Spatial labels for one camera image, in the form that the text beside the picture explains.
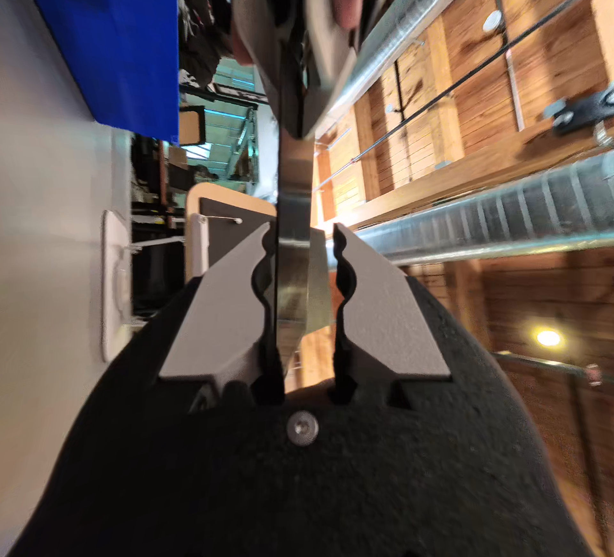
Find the black wooden book stand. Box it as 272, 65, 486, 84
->
101, 182, 279, 363

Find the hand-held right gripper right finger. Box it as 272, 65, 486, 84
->
327, 223, 453, 406

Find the blue plastic bin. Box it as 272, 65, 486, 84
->
7, 0, 180, 143

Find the wooden black chair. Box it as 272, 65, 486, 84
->
180, 104, 207, 145

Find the silver ventilation duct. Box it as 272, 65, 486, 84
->
317, 0, 509, 136
331, 150, 614, 267

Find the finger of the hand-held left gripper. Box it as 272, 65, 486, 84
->
302, 0, 359, 139
232, 0, 304, 137

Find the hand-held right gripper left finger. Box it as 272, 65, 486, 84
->
158, 223, 286, 406

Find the black ceiling rod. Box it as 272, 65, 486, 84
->
317, 0, 614, 189
494, 351, 600, 385

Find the black ceiling bracket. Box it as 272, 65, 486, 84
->
544, 87, 614, 136

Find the ceiling light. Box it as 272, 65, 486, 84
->
530, 326, 567, 351

